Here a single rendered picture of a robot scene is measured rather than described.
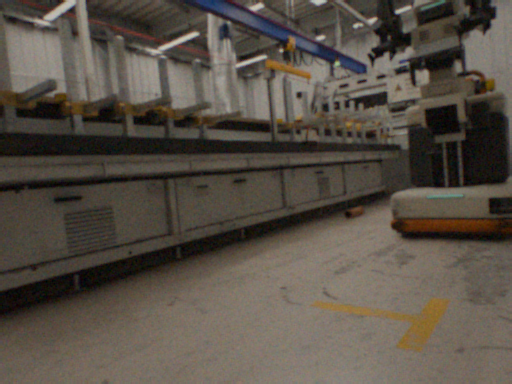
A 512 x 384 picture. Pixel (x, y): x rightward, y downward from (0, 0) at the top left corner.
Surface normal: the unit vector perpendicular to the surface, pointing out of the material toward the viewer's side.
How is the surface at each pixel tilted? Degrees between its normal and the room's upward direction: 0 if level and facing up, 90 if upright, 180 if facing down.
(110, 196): 90
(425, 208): 90
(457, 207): 90
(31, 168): 90
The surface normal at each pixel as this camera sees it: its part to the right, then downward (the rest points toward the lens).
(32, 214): 0.78, -0.03
